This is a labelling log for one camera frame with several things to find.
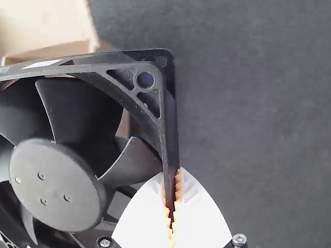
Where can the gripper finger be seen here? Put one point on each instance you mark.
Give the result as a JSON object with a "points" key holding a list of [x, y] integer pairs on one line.
{"points": [[201, 219], [139, 219]]}

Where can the black square fan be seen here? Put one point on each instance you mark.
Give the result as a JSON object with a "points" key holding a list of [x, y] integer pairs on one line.
{"points": [[64, 165]]}

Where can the cardboard box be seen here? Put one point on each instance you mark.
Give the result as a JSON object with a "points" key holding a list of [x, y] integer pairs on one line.
{"points": [[44, 23]]}

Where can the black mat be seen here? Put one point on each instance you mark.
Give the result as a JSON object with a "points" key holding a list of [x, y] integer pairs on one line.
{"points": [[253, 103]]}

